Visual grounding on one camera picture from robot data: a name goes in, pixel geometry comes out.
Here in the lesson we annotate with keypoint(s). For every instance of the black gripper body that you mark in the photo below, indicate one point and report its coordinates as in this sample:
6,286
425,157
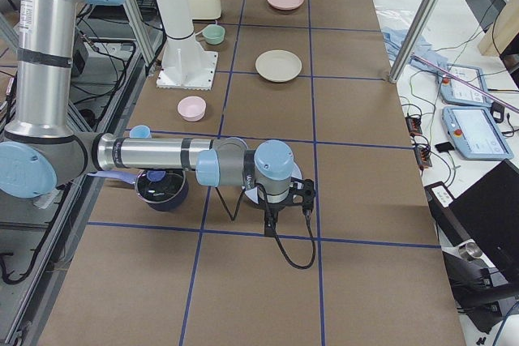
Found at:
273,209

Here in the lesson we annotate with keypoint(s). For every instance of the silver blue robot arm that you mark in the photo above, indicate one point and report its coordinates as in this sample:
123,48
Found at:
40,151

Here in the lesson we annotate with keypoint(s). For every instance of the cream plate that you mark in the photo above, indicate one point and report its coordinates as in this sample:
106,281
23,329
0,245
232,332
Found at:
278,65

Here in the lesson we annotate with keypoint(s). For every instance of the dark blue pot with lid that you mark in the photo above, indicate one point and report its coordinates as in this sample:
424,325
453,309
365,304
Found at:
162,190

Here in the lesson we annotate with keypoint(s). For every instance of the pink bowl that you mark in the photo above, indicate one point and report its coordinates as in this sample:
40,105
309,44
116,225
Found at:
192,108

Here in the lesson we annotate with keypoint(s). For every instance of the blue cup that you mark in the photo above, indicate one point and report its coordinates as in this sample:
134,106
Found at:
140,132

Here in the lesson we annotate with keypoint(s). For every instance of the reacher grabber stick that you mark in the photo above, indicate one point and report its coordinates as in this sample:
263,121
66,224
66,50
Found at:
467,84

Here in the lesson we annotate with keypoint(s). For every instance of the metal cup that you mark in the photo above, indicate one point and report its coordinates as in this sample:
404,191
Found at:
470,251

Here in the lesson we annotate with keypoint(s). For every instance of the green bowl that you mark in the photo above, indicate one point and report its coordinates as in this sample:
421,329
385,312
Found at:
213,34

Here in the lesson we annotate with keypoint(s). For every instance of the upper teach pendant tablet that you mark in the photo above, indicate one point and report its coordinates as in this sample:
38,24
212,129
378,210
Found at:
455,93

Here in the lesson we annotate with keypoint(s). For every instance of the teach pendant tablet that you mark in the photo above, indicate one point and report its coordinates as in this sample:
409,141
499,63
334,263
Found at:
474,133
455,93

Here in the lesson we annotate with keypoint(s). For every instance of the lower teach pendant tablet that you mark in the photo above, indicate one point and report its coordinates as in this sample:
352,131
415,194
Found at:
474,133

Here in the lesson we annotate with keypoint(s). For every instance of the black laptop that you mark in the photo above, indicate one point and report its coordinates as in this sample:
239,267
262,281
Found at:
486,213

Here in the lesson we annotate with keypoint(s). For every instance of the white camera mast with base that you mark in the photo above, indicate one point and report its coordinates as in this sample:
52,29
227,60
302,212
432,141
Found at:
184,64

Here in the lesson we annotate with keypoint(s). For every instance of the aluminium frame post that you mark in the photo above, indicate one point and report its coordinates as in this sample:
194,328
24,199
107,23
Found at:
423,14

